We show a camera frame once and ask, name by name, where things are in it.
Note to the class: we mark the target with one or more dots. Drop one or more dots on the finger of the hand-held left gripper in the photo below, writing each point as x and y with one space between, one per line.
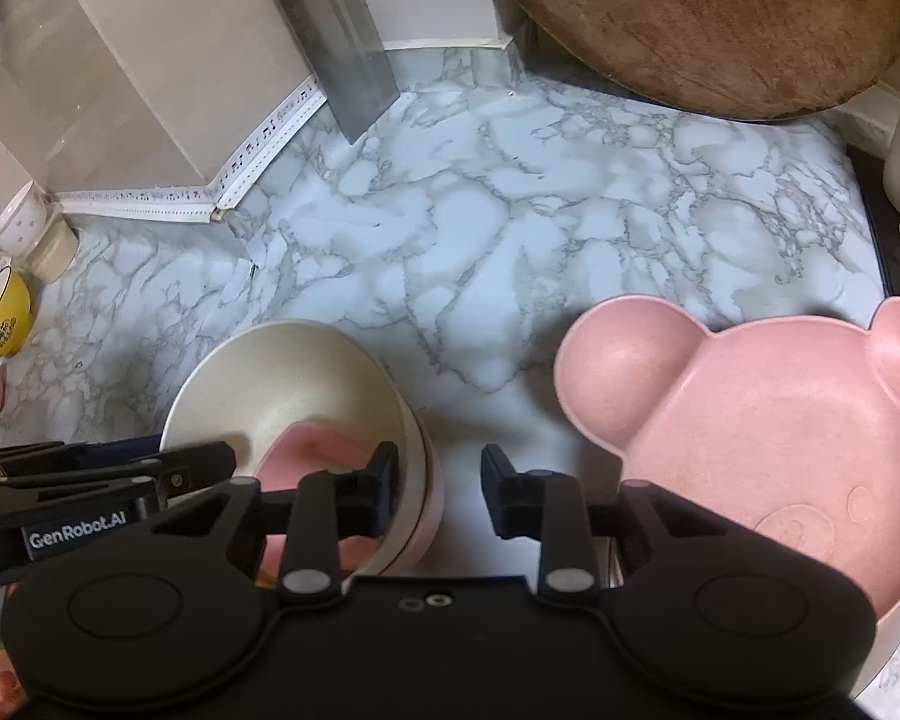
195 469

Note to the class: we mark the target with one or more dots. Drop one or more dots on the cream bowl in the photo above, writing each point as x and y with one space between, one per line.
270 382

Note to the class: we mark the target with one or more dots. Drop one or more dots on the pink heart-shaped small dish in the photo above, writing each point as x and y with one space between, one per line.
315 454

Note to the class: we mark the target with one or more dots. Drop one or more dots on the pink bowl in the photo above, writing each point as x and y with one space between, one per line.
429 495

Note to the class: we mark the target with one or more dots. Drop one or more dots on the white dotted cup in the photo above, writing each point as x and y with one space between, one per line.
16 221

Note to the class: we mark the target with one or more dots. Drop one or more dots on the pink bear-shaped plate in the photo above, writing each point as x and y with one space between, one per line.
757 427

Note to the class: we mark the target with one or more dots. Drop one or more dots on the person's left hand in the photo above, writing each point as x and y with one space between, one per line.
4 690

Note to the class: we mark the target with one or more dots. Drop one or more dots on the yellow printed bowl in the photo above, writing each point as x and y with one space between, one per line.
0 315

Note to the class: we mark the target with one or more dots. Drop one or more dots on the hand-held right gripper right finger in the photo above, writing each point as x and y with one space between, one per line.
493 491

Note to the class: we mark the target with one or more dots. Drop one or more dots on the white patterned trim strip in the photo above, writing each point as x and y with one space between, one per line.
195 193

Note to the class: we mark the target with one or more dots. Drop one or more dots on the black glass stovetop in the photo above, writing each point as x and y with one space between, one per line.
881 217

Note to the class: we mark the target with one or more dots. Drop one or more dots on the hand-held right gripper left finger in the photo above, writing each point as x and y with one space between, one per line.
386 487

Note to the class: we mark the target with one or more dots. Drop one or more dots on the round wooden cutting board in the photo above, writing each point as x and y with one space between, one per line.
705 22

